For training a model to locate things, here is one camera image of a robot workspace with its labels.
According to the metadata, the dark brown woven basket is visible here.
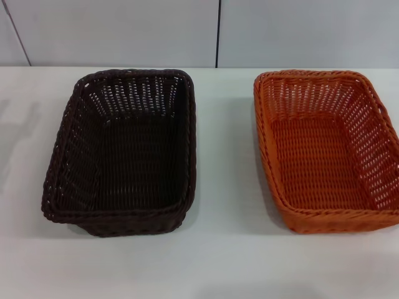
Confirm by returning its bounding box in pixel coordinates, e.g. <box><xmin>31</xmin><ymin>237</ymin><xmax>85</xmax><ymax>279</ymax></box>
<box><xmin>41</xmin><ymin>69</ymin><xmax>198</xmax><ymax>239</ymax></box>

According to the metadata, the orange woven basket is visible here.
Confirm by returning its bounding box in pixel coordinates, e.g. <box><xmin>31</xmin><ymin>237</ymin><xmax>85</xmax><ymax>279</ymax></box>
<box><xmin>252</xmin><ymin>70</ymin><xmax>399</xmax><ymax>235</ymax></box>

